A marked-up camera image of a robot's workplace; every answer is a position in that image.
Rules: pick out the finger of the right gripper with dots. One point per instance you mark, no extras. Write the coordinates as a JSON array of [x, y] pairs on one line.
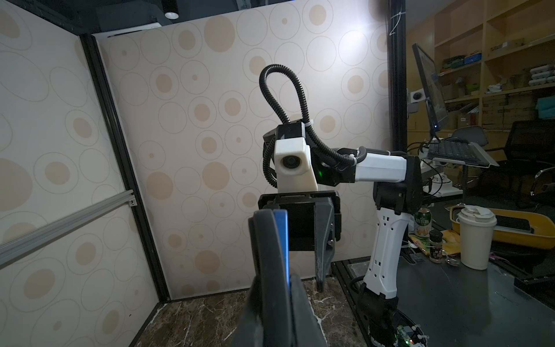
[[324, 240]]

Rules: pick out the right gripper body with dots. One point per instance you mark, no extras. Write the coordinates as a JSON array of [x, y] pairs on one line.
[[301, 213]]

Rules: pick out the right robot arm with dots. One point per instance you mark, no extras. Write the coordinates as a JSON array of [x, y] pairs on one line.
[[397, 196]]

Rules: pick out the small dark bottle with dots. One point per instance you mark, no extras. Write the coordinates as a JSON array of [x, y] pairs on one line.
[[436, 246]]

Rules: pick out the black keyboard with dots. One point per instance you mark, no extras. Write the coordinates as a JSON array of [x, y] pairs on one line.
[[461, 153]]

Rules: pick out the white paper cup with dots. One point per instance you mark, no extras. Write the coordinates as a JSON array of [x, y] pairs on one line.
[[476, 234]]

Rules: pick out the monitor on stand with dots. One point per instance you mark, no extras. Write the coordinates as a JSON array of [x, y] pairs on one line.
[[432, 89]]

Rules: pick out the black office chair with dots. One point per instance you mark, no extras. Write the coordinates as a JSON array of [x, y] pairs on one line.
[[528, 150]]

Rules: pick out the yellow plastic tray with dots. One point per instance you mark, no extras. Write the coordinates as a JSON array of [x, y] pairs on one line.
[[524, 229]]

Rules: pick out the wooden shelf unit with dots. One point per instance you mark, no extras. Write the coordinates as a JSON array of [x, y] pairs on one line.
[[495, 60]]

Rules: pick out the black ceiling spotlight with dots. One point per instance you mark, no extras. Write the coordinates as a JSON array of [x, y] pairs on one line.
[[170, 9]]

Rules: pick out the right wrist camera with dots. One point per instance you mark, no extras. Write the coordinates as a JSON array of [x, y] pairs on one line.
[[293, 166]]

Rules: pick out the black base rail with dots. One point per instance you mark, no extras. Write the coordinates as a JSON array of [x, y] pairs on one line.
[[345, 271]]

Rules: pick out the left black corner post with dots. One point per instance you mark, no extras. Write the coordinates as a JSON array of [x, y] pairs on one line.
[[107, 102]]

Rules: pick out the black corner post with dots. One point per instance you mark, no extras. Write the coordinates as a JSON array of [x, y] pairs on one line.
[[107, 102], [396, 51]]

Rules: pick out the right black corner post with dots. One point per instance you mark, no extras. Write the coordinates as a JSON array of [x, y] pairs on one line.
[[396, 51]]

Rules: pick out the left aluminium rail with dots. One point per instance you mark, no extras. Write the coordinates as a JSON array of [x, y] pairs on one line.
[[23, 246]]

